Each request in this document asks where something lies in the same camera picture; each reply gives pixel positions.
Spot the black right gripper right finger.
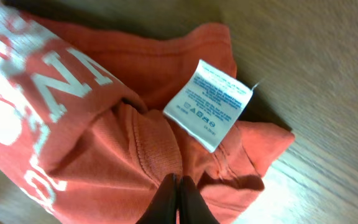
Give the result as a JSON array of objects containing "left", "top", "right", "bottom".
[{"left": 178, "top": 176, "right": 219, "bottom": 224}]

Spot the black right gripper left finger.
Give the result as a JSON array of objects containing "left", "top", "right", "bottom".
[{"left": 136, "top": 174, "right": 177, "bottom": 224}]

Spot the orange t-shirt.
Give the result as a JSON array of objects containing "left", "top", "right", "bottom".
[{"left": 0, "top": 4, "right": 295, "bottom": 223}]

